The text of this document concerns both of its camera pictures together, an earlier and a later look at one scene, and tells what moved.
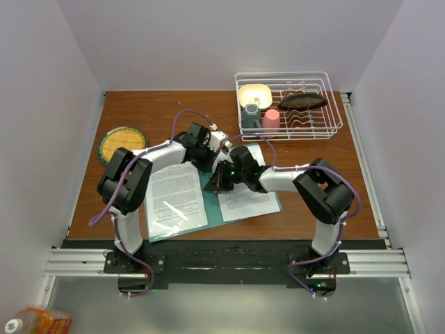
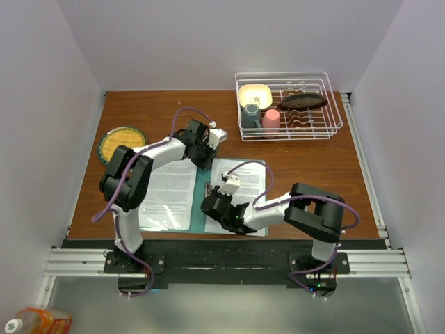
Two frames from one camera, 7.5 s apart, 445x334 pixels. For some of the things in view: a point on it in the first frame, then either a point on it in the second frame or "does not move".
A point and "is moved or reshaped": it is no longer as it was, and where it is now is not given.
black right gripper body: x=228 y=175 to x=226 y=200
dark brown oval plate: x=304 y=102 does not move
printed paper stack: x=243 y=202 is moved or reshaped
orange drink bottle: x=31 y=320 does not move
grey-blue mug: x=251 y=116 does not move
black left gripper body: x=204 y=156 does not move
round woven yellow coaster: x=128 y=138 does not move
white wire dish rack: x=286 y=106 does not move
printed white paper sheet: x=175 y=202 is moved or reshaped
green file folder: x=213 y=213 is moved or reshaped
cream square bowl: x=256 y=94 does not move
